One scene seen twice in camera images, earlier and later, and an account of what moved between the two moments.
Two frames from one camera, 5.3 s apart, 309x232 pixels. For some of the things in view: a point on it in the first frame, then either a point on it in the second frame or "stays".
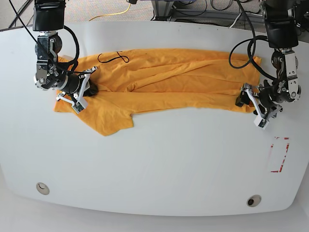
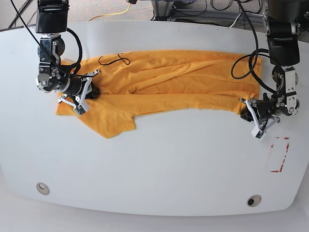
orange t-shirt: (133, 81) stays
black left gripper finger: (243, 98) to (246, 114)
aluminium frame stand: (163, 10) stays
